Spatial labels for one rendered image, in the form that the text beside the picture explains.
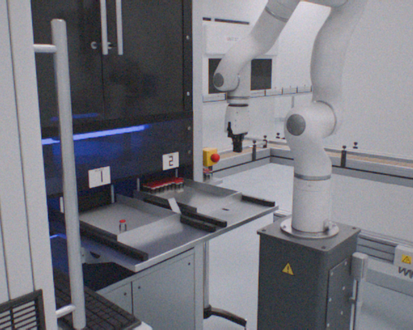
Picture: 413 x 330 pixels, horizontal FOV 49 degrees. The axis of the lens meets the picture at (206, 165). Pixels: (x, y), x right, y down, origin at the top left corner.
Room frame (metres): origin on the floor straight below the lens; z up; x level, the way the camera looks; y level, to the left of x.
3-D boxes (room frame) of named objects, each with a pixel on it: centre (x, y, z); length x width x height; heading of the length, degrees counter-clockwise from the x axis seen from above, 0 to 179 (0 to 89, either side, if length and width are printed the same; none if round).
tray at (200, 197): (1.69, 0.08, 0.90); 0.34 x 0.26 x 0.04; 49
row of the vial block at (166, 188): (1.77, 0.16, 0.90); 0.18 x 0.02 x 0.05; 139
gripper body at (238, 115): (1.62, -0.11, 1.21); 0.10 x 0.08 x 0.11; 138
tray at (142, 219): (1.44, 0.30, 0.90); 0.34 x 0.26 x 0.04; 48
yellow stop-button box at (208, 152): (1.96, 0.00, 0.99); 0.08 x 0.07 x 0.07; 48
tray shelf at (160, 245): (1.52, 0.14, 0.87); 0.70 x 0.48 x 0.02; 138
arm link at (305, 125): (1.39, -0.32, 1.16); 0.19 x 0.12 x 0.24; 139
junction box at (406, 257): (1.97, -0.96, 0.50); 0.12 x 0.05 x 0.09; 48
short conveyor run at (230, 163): (2.27, -0.09, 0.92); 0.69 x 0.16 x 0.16; 138
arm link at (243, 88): (1.62, -0.11, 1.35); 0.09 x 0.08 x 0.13; 139
